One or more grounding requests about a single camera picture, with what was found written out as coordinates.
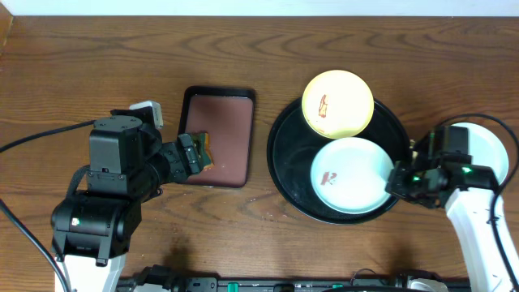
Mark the green yellow sponge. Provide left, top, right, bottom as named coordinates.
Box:
left=193, top=132, right=214, bottom=171

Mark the light blue plate front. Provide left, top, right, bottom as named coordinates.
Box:
left=454, top=122, right=509, bottom=183

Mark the light blue plate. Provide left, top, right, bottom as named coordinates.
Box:
left=310, top=137, right=394, bottom=214
left=454, top=122, right=509, bottom=183

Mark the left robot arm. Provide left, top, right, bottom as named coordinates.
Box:
left=51, top=106, right=212, bottom=291

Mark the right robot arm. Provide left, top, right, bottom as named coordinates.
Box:
left=386, top=122, right=518, bottom=291

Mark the black rectangular water tray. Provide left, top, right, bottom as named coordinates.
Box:
left=178, top=86, right=255, bottom=188

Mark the round black serving tray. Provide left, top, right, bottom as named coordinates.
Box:
left=267, top=98, right=411, bottom=225

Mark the yellow dirty plate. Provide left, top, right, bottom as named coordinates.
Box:
left=302, top=70, right=375, bottom=140

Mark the right black cable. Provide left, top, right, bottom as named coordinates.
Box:
left=435, top=113, right=519, bottom=281

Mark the black cable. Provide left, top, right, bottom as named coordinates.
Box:
left=0, top=119, right=97, bottom=292
left=435, top=113, right=519, bottom=281

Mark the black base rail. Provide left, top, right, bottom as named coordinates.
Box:
left=115, top=265, right=471, bottom=292

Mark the left black cable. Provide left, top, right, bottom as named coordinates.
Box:
left=0, top=119, right=97, bottom=292

